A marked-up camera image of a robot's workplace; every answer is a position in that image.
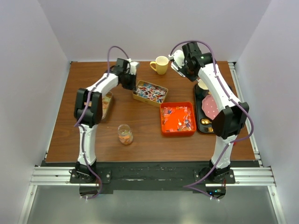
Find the black serving tray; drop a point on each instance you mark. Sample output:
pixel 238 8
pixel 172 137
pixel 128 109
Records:
pixel 200 114

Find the dark green cup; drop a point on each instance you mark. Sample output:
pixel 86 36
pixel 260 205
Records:
pixel 201 90

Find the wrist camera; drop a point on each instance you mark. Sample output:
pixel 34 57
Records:
pixel 133 66
pixel 177 59

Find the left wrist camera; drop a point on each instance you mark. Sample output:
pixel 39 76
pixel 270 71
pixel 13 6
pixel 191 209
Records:
pixel 133 66

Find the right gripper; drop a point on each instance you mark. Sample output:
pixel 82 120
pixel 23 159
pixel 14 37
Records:
pixel 191 78

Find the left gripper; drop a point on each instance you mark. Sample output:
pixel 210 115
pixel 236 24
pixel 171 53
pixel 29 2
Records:
pixel 132 86

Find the silver tin of gummies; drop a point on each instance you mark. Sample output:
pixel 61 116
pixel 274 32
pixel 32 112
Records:
pixel 107 102

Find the yellow mug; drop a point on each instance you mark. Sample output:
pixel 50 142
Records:
pixel 160 65

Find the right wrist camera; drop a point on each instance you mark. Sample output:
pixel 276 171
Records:
pixel 177 59

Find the pink dotted plate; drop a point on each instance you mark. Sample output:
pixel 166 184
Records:
pixel 209 107

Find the gold tin of lollipops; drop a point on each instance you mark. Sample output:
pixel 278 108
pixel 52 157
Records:
pixel 150 93

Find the orange tray of candies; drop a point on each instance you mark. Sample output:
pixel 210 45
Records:
pixel 177 119

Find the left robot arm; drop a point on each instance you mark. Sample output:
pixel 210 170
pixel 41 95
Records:
pixel 89 109

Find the metal scoop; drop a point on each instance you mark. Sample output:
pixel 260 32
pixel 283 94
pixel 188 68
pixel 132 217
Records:
pixel 177 69

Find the gold spoon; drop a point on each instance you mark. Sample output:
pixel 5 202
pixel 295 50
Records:
pixel 205 121

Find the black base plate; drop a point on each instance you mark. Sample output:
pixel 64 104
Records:
pixel 169 176

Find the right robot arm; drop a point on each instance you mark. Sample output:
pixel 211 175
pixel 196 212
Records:
pixel 232 113

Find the aluminium rail frame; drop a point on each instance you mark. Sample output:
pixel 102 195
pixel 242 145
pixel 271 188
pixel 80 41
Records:
pixel 52 199

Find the clear plastic jar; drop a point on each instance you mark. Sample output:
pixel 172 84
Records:
pixel 125 134

